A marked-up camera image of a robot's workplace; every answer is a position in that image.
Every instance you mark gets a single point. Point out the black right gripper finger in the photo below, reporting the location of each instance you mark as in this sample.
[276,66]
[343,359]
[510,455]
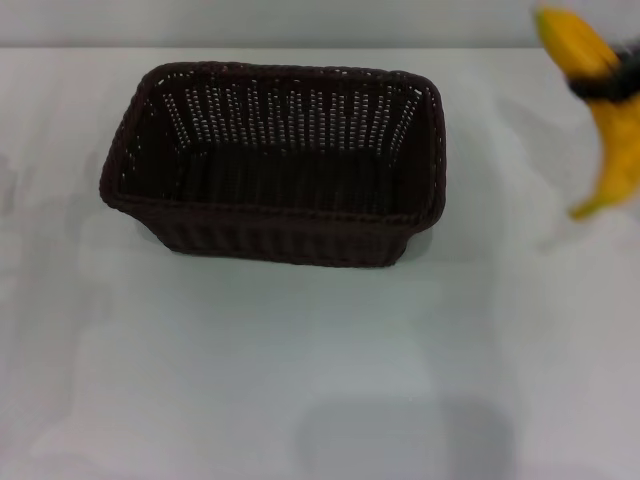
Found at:
[607,86]

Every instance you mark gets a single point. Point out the yellow banana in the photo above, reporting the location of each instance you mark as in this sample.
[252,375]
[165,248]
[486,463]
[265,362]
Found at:
[622,130]

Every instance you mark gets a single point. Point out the dark brown woven basket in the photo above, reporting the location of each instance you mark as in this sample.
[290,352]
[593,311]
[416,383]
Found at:
[280,235]

